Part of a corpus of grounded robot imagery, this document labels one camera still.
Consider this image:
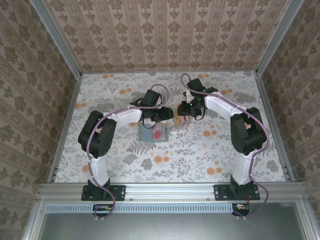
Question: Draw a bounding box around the red and tan block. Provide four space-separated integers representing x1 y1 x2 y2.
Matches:
151 127 166 141

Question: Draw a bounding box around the floral table cover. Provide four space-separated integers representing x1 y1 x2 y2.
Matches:
53 70 287 184

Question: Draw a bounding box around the grey metal sheet panel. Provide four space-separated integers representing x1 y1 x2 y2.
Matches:
37 212 305 240

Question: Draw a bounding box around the black right camera cable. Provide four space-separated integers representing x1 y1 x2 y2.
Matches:
193 107 206 121

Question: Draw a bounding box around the black camera cable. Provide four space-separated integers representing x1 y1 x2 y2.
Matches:
141 117 157 130
193 107 206 121

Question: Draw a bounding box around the black left camera cable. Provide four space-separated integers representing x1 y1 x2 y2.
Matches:
141 117 157 130

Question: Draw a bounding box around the thin aluminium wall rail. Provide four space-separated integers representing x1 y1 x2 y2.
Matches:
80 68 259 75

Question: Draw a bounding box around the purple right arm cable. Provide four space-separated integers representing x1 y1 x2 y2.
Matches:
179 72 270 221

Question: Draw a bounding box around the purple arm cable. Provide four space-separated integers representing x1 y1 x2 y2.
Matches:
179 72 270 221
86 83 169 222

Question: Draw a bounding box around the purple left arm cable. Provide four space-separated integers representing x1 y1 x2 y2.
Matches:
86 83 169 222

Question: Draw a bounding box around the aluminium table side rail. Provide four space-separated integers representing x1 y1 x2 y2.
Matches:
254 71 296 183
47 73 83 185

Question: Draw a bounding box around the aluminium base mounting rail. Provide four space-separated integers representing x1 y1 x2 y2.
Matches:
36 181 308 203

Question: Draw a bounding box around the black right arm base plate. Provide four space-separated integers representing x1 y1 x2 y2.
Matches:
214 184 261 202

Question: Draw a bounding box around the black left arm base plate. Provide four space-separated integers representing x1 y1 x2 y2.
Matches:
81 184 126 202

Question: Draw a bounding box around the slotted cable duct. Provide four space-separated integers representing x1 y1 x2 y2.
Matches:
45 202 237 214

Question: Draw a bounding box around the aluminium upright frame post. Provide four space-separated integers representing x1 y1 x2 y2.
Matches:
255 0 305 76
28 0 83 79

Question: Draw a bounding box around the aluminium lower frame bar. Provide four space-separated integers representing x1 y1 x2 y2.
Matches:
296 199 320 240
22 197 48 240

